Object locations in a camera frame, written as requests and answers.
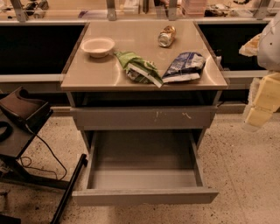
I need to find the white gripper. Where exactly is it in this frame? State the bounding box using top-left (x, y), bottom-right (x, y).
top-left (239, 34), bottom-right (280, 132)

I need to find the green jalapeno chip bag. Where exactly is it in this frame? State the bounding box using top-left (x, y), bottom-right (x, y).
top-left (115, 52), bottom-right (164, 88)

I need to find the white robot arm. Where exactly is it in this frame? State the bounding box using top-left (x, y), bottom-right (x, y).
top-left (239, 17), bottom-right (280, 132)

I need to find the closed grey top drawer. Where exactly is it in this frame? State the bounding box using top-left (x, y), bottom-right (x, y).
top-left (70, 106), bottom-right (217, 130)

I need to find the blue chip bag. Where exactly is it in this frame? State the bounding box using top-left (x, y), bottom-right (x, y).
top-left (162, 52), bottom-right (206, 83)

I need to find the grey drawer cabinet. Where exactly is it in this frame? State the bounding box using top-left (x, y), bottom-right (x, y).
top-left (61, 20), bottom-right (228, 206)

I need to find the open grey middle drawer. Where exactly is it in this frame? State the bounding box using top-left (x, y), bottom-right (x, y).
top-left (73, 130), bottom-right (218, 206)

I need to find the crushed gold soda can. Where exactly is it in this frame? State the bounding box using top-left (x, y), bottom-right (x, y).
top-left (157, 25), bottom-right (176, 47)

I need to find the white paper bowl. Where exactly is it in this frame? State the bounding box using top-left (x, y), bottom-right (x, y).
top-left (80, 38), bottom-right (115, 59)

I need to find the black metal bar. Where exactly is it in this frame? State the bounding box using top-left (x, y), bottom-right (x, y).
top-left (50, 154), bottom-right (88, 224)

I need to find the black cart with device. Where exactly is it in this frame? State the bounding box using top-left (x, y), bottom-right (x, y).
top-left (0, 87), bottom-right (68, 189)

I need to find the black cable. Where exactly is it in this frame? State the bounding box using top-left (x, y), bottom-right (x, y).
top-left (18, 125), bottom-right (68, 182)

